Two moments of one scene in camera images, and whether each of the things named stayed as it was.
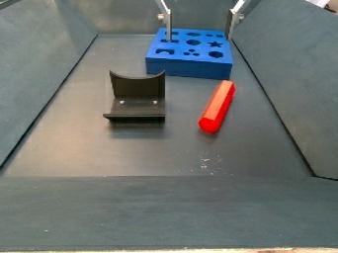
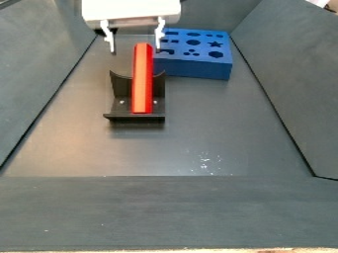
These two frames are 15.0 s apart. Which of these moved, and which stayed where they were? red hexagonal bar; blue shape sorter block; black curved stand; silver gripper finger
Moved: red hexagonal bar; silver gripper finger
Stayed: black curved stand; blue shape sorter block
